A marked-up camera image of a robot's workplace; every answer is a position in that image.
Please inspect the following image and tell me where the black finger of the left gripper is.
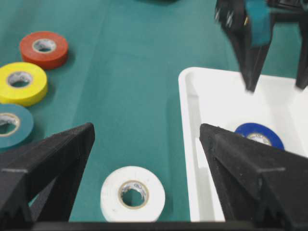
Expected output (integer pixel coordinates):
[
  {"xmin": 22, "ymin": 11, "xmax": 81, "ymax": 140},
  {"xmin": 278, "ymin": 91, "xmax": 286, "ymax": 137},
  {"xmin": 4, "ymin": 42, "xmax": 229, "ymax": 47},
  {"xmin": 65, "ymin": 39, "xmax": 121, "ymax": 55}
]
[
  {"xmin": 214, "ymin": 0, "xmax": 272, "ymax": 92},
  {"xmin": 295, "ymin": 14, "xmax": 308, "ymax": 90}
]

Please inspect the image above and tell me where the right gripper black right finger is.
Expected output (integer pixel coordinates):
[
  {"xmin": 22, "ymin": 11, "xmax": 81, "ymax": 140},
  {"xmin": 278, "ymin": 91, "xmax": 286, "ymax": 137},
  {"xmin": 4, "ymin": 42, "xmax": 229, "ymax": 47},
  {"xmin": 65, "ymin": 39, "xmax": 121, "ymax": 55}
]
[{"xmin": 200, "ymin": 124, "xmax": 308, "ymax": 223}]

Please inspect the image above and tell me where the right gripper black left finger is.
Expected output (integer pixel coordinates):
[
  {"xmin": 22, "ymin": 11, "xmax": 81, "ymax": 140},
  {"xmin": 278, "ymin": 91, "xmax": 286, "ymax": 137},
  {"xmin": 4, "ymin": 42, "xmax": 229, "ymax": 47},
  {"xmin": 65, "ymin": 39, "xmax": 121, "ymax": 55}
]
[{"xmin": 0, "ymin": 123, "xmax": 95, "ymax": 223}]

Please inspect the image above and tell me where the blue tape roll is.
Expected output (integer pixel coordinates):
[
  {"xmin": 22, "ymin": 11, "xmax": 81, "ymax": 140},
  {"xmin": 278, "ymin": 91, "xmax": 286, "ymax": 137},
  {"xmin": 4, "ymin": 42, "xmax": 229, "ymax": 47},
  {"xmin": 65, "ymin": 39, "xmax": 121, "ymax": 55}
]
[{"xmin": 235, "ymin": 123, "xmax": 284, "ymax": 150}]

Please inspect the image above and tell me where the green tape roll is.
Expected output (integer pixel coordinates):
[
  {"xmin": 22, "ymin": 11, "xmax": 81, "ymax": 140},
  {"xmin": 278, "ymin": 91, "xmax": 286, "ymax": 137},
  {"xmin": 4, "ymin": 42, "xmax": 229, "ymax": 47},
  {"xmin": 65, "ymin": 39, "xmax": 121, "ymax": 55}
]
[{"xmin": 0, "ymin": 104, "xmax": 34, "ymax": 150}]

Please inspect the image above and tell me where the white tape roll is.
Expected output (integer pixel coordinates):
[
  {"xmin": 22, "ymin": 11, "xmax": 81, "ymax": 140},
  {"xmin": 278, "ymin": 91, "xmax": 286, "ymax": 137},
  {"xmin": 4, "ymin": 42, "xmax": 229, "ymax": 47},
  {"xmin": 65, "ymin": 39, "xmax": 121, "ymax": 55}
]
[{"xmin": 100, "ymin": 166, "xmax": 166, "ymax": 222}]

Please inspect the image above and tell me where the white plastic case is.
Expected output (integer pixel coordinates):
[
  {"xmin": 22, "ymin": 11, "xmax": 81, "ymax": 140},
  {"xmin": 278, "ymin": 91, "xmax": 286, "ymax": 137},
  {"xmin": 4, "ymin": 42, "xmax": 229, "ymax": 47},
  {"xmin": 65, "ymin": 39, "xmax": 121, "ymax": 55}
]
[{"xmin": 179, "ymin": 67, "xmax": 308, "ymax": 222}]

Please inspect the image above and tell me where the yellow tape roll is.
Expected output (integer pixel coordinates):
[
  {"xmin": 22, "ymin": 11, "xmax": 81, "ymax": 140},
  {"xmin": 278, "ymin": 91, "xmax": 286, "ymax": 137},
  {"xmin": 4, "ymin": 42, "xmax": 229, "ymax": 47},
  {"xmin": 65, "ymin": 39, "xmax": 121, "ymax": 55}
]
[{"xmin": 0, "ymin": 62, "xmax": 48, "ymax": 107}]

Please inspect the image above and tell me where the red tape roll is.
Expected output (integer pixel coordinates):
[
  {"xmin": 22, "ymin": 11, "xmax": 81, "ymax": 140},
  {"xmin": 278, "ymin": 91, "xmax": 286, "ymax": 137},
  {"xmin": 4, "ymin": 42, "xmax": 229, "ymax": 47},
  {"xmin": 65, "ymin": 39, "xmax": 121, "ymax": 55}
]
[{"xmin": 19, "ymin": 31, "xmax": 69, "ymax": 70}]

